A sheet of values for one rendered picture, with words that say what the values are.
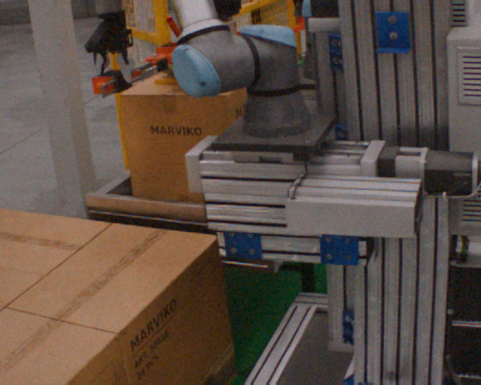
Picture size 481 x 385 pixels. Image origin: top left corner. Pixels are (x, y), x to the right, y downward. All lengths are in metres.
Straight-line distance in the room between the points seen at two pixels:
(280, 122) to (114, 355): 0.74
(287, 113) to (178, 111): 0.87
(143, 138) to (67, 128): 1.07
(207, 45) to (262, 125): 0.22
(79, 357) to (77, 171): 1.87
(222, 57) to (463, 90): 0.53
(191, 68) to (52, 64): 2.05
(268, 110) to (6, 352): 0.90
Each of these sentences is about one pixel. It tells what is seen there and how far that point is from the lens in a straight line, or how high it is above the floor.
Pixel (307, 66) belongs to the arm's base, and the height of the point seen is 1.07.
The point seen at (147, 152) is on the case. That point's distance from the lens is 2.53.
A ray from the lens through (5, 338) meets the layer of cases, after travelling 1.99.
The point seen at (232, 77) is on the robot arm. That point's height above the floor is 1.18.
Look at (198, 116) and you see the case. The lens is 2.39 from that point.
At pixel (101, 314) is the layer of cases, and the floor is 0.54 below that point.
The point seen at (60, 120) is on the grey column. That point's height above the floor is 0.65.
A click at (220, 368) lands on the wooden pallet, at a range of 2.48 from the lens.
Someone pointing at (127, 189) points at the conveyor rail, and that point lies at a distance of 2.79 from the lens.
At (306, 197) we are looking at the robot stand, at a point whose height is 0.95.
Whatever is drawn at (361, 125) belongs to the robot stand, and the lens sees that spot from 1.76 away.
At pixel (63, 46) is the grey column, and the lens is 3.47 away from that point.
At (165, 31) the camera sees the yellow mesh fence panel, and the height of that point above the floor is 1.03.
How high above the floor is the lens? 1.53
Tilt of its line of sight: 22 degrees down
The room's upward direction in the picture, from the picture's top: 6 degrees counter-clockwise
